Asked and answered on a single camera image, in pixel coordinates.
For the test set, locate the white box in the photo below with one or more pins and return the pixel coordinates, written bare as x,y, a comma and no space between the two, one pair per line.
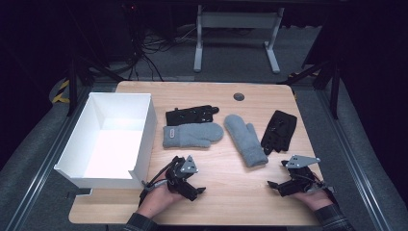
112,144

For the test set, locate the black metal stand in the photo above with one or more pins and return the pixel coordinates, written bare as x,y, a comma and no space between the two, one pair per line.
73,86
333,86

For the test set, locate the white metal stand frame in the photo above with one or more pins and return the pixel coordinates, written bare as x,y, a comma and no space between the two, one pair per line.
235,20

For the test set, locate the grey round table grommet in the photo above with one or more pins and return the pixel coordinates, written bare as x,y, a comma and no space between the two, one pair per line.
239,97

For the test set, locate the person's left hand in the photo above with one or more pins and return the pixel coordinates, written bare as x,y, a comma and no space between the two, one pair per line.
157,200

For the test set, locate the black glove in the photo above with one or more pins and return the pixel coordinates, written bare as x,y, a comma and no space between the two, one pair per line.
279,131
191,115

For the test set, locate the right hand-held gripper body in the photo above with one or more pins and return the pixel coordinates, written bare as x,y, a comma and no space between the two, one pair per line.
301,181

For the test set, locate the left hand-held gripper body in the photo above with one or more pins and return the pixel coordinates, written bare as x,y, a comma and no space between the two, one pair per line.
178,176

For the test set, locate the plain grey mitten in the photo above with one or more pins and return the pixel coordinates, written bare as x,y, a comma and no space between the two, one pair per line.
245,141

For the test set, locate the grey mitten with label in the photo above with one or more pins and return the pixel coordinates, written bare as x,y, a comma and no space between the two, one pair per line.
192,134

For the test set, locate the yellow and black striped tape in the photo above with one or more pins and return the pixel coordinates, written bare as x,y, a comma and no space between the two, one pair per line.
62,93

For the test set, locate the person's right hand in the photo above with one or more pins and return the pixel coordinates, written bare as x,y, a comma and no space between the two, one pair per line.
316,199

